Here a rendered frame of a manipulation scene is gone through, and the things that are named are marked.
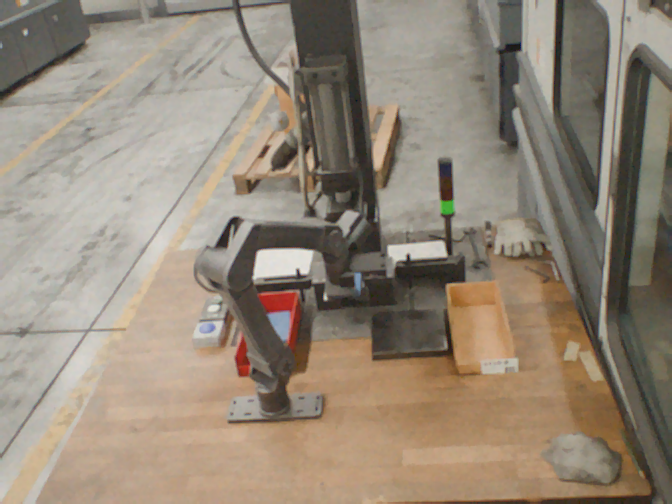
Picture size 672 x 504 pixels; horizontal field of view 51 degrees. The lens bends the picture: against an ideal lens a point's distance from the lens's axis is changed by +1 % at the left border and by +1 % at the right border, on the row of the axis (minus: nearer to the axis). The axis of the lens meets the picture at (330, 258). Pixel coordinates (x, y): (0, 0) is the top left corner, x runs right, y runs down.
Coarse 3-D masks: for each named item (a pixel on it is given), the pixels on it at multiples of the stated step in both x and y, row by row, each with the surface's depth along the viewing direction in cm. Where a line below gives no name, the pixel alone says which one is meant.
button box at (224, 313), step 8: (200, 248) 213; (208, 288) 191; (216, 296) 183; (208, 304) 180; (224, 304) 179; (208, 312) 177; (216, 312) 176; (224, 312) 176; (200, 320) 175; (208, 320) 175; (216, 320) 175; (224, 320) 174
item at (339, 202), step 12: (360, 180) 173; (336, 192) 162; (348, 192) 163; (360, 192) 167; (336, 204) 163; (348, 204) 163; (360, 204) 164; (372, 204) 170; (312, 216) 169; (324, 216) 165; (336, 216) 161; (372, 216) 165
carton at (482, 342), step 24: (456, 288) 167; (480, 288) 166; (456, 312) 167; (480, 312) 166; (504, 312) 154; (456, 336) 160; (480, 336) 158; (504, 336) 156; (456, 360) 147; (480, 360) 151; (504, 360) 146
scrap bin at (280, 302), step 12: (264, 300) 176; (276, 300) 176; (288, 300) 176; (276, 312) 178; (300, 312) 175; (240, 336) 161; (288, 336) 159; (240, 348) 159; (240, 360) 159; (240, 372) 157
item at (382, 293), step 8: (392, 280) 170; (320, 288) 173; (368, 288) 172; (376, 288) 172; (384, 288) 172; (392, 288) 171; (320, 296) 174; (376, 296) 173; (384, 296) 173; (392, 296) 173; (320, 304) 175; (328, 304) 175; (336, 304) 175; (376, 304) 174; (384, 304) 174; (392, 304) 174
